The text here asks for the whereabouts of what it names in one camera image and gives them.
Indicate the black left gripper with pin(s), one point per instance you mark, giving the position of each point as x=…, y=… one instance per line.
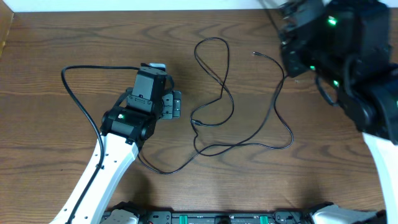
x=173, y=110

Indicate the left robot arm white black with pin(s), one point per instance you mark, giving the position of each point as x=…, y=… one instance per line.
x=123, y=131

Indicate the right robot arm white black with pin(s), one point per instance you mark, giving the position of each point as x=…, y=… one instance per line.
x=346, y=44

